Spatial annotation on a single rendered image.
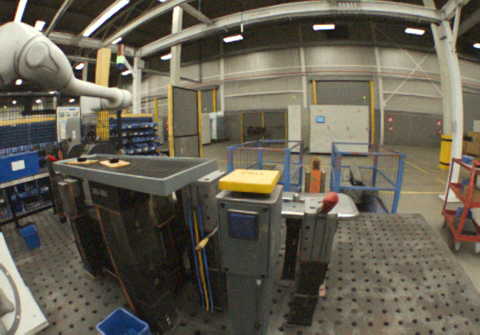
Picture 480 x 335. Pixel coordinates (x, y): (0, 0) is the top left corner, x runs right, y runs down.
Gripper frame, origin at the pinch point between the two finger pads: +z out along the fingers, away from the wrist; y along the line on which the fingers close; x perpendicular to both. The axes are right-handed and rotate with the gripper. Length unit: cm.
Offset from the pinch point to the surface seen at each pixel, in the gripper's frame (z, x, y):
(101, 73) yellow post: -68, 58, 43
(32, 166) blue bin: -0.8, 36.3, -27.9
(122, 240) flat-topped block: 4, -72, -37
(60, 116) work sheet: -31, 54, 3
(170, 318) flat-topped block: 31, -74, -33
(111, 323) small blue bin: 30, -63, -44
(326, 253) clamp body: 10, -108, -21
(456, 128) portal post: -20, -385, 255
